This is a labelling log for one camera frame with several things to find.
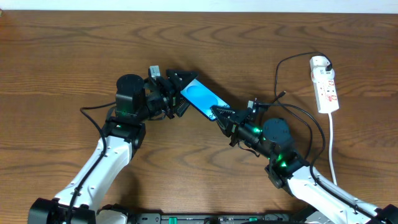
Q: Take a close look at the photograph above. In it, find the blue Galaxy smartphone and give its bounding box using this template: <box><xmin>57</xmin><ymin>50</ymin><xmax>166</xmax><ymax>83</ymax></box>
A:
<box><xmin>181</xmin><ymin>79</ymin><xmax>229</xmax><ymax>121</ymax></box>

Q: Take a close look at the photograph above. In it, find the black USB charging cable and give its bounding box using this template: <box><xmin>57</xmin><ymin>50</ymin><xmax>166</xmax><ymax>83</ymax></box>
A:
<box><xmin>257</xmin><ymin>51</ymin><xmax>333</xmax><ymax>161</ymax></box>

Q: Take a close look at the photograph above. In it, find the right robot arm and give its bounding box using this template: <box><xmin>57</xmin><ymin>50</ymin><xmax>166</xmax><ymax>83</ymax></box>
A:
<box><xmin>211</xmin><ymin>103</ymin><xmax>397</xmax><ymax>223</ymax></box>

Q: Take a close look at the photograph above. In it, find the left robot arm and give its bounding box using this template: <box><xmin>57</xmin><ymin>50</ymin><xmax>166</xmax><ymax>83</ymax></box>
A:
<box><xmin>27</xmin><ymin>66</ymin><xmax>198</xmax><ymax>223</ymax></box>

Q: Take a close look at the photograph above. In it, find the white USB charger adapter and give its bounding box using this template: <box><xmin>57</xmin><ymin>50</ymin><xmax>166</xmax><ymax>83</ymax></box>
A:
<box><xmin>310</xmin><ymin>56</ymin><xmax>335</xmax><ymax>83</ymax></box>

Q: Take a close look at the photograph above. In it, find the white power strip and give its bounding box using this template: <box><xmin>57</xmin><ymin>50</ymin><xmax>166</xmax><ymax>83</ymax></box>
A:
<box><xmin>309</xmin><ymin>55</ymin><xmax>340</xmax><ymax>114</ymax></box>

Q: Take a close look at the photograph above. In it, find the white power strip cord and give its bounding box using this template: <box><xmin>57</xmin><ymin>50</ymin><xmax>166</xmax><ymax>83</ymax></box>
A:
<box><xmin>327</xmin><ymin>112</ymin><xmax>338</xmax><ymax>187</ymax></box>

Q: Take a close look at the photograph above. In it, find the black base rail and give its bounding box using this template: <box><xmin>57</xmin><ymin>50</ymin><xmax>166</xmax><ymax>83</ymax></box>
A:
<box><xmin>102</xmin><ymin>212</ymin><xmax>312</xmax><ymax>224</ymax></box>

